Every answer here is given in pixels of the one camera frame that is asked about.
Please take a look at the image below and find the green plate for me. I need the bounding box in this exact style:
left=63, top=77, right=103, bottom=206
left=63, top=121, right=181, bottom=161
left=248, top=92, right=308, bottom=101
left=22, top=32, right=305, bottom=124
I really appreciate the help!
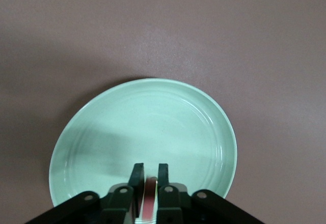
left=48, top=78, right=238, bottom=224

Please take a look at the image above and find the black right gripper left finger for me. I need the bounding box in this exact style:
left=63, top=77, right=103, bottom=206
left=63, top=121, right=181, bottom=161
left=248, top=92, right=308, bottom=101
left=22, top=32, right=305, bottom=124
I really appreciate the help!
left=24, top=163, right=146, bottom=224

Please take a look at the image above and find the brown table cover sheet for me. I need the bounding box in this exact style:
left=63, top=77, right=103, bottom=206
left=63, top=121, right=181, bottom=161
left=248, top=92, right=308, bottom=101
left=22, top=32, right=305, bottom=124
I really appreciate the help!
left=0, top=0, right=326, bottom=224

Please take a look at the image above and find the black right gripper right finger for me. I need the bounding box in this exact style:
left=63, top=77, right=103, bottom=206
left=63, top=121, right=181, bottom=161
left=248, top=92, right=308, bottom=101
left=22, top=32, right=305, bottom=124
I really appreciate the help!
left=155, top=163, right=265, bottom=224

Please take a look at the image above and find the red foam letter Q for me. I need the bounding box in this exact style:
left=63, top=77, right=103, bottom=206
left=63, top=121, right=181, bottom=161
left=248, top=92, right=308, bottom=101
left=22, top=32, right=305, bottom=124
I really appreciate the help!
left=139, top=177, right=159, bottom=222

